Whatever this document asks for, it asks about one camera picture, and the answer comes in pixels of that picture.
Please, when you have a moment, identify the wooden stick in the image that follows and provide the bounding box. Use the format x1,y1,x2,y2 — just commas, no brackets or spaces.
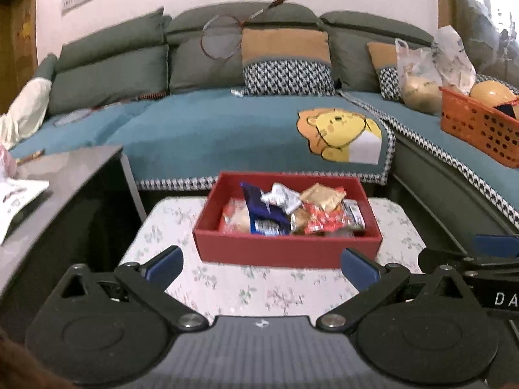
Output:
18,149,45,165

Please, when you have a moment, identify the teal houndstooth trim sofa cover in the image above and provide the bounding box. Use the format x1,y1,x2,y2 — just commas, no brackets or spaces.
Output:
338,73,519,228

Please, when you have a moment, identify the dark side table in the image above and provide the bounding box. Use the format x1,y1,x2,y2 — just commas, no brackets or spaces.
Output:
0,145,147,304

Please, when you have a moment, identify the large red snack packet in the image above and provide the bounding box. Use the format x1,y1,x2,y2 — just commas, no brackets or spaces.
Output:
304,204,346,236

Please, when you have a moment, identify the tan snack packet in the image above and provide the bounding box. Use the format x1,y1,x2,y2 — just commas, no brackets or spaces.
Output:
300,183,346,213

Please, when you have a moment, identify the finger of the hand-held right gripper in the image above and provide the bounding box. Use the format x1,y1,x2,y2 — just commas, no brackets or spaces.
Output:
472,234,519,257
417,248,519,275

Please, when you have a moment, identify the white cloth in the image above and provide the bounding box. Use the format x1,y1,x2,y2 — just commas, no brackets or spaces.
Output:
0,77,53,150

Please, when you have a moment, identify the silver foil curtain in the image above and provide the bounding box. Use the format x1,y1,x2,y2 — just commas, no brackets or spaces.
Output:
450,0,519,86

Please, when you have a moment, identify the white paper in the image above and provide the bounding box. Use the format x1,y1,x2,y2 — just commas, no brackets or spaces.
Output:
0,178,50,246

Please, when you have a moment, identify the tan houndstooth throw pillow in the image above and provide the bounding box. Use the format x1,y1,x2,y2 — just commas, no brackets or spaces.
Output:
367,41,404,101
242,28,336,97

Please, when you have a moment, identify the dark blue biscuit packet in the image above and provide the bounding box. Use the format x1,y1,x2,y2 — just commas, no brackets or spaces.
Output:
240,182,293,236

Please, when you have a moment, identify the red cardboard box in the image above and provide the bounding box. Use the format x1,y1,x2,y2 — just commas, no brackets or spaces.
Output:
192,171,384,270

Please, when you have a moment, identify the clear plastic bag with food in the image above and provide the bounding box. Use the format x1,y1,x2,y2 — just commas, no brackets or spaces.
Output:
395,38,443,114

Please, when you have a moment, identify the pink plastic bag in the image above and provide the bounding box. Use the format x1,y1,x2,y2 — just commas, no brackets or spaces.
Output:
0,144,18,180

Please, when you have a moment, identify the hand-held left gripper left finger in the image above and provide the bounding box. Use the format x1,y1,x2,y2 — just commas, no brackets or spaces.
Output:
42,245,207,331

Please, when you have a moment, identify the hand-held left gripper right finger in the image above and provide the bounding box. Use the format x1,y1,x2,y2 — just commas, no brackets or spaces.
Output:
316,248,489,331

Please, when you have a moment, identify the yellow ball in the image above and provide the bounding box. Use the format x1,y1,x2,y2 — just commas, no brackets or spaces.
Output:
469,80,516,108

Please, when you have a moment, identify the wooden cabinet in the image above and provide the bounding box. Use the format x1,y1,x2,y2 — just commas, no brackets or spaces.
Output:
0,0,39,110

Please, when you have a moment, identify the blue white snack packet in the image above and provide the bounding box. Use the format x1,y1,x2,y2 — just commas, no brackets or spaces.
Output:
343,199,368,231

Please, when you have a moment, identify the teal lion print sofa cover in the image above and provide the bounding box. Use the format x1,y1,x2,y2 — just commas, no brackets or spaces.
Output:
8,87,396,191

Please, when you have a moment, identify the orange plastic basket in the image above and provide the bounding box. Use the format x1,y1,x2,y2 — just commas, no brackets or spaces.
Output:
439,86,519,169

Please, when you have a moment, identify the floral tablecloth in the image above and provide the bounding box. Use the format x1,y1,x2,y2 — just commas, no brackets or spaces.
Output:
119,196,428,325

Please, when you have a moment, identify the large white snack packet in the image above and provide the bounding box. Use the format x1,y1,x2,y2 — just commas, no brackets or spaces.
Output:
259,183,303,213

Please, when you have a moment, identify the green sofa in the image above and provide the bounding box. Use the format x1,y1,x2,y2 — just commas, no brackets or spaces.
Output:
8,2,519,252

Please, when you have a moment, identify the clear round pastry packet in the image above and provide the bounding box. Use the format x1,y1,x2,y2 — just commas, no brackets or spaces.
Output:
221,198,254,235

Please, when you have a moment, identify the clear brown crisp snack packet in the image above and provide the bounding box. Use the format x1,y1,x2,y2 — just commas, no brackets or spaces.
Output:
290,208,313,235

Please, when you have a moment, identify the white printed plastic bag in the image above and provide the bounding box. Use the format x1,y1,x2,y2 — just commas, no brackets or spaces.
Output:
432,25,477,95

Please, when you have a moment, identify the badminton racket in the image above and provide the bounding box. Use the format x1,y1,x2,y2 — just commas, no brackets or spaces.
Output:
53,91,168,127
201,0,293,62

